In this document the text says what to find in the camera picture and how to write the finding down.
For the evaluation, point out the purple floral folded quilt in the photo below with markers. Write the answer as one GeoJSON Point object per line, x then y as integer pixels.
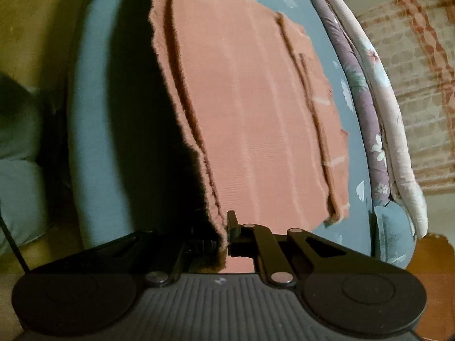
{"type": "Point", "coordinates": [369, 124]}

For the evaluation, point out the person's grey clothing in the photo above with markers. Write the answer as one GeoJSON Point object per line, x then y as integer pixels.
{"type": "Point", "coordinates": [17, 184]}

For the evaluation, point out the pink floral folded quilt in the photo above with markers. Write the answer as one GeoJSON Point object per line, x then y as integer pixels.
{"type": "Point", "coordinates": [387, 96]}

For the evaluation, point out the lace patterned curtain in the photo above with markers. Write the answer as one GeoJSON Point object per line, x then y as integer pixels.
{"type": "Point", "coordinates": [408, 60]}

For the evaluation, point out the pink striped knit sweater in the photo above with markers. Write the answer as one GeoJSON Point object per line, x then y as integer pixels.
{"type": "Point", "coordinates": [248, 113]}

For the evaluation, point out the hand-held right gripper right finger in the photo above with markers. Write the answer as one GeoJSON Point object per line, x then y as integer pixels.
{"type": "Point", "coordinates": [233, 231]}

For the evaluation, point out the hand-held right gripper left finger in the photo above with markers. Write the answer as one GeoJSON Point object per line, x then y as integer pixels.
{"type": "Point", "coordinates": [177, 259]}

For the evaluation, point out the blue floral pillow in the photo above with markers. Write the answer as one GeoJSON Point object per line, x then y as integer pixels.
{"type": "Point", "coordinates": [394, 234]}

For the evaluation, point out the wooden bed headboard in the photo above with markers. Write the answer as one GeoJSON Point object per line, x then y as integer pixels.
{"type": "Point", "coordinates": [426, 255]}

